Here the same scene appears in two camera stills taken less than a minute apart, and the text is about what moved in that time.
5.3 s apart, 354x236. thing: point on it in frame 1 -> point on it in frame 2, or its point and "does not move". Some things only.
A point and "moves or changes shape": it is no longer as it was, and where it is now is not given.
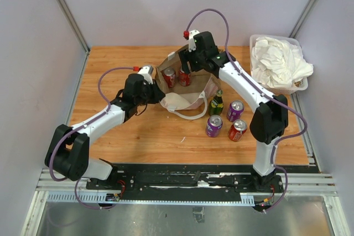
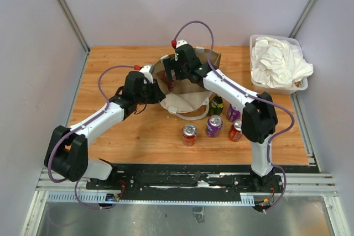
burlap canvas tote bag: [186, 95] does not move
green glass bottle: [215, 106] does not move
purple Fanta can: [235, 110] does not move
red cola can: [185, 79] moves or changes shape
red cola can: [237, 130] does not move
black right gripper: [185, 56] -> [167, 65]
